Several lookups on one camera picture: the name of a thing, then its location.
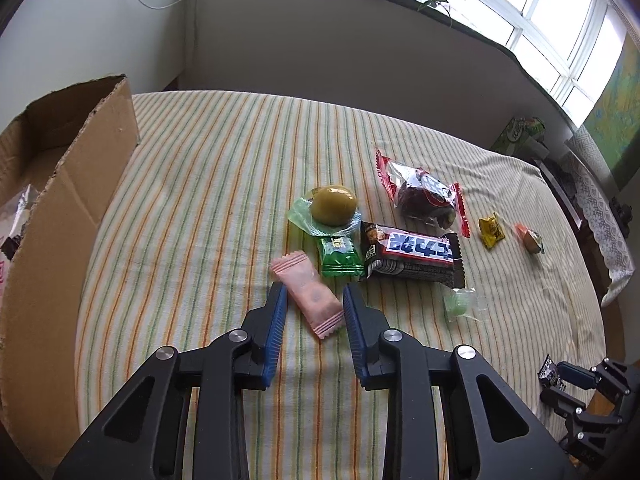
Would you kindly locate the pale green candy clear wrapper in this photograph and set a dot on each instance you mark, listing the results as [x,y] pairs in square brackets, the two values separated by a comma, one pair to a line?
[457,305]

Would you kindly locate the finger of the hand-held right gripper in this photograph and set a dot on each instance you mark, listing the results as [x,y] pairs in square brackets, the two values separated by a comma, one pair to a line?
[565,402]
[577,376]

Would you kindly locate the dark chocolate bar blue lettering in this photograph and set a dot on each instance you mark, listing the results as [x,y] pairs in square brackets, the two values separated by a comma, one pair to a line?
[415,250]

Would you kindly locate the pink wafer packet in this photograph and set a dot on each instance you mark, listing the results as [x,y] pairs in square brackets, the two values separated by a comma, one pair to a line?
[312,300]

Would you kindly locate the green yellow wall poster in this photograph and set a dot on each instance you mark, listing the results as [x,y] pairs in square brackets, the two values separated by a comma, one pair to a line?
[620,120]

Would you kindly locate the small black snack packet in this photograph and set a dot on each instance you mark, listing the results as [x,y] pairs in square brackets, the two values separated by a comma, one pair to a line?
[549,374]

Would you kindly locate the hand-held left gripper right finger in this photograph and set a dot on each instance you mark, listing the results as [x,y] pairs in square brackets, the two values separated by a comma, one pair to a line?
[355,335]

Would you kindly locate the white framed window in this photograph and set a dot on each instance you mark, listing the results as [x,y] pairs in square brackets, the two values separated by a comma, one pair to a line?
[525,7]

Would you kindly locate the small yellow candy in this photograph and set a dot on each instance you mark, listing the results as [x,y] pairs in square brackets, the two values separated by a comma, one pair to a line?
[491,231]

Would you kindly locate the green candy packet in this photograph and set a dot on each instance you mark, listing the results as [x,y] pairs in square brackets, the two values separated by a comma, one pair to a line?
[340,255]

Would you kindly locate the striped blanket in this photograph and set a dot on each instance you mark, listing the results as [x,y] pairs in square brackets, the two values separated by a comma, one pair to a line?
[225,160]

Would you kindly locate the red clear dried fruit packet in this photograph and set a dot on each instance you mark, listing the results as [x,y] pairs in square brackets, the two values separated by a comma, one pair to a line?
[420,192]

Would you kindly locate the small orange candy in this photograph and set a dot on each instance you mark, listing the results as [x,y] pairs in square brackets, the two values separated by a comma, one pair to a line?
[530,240]

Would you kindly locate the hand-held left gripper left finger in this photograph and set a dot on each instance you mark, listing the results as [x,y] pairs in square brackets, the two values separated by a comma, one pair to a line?
[277,330]

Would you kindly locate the clear bread bag pink print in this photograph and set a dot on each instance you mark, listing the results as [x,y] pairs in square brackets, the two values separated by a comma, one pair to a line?
[17,210]

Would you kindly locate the olive ball snack green wrapper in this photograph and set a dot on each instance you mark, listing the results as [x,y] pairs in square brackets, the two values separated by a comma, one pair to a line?
[334,204]

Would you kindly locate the brown cardboard box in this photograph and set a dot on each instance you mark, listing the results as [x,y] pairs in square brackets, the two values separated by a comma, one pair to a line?
[60,240]

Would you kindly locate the green printed carton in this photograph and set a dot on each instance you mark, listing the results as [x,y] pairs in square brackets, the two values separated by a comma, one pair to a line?
[517,135]

